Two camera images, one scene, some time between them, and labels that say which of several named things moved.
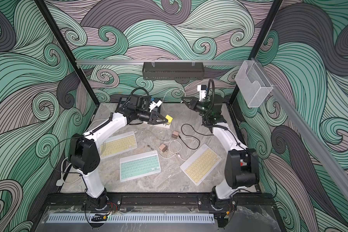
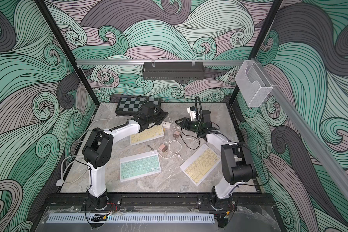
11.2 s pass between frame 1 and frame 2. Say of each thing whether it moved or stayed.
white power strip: stayed
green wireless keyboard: stayed
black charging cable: stayed
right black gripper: moved
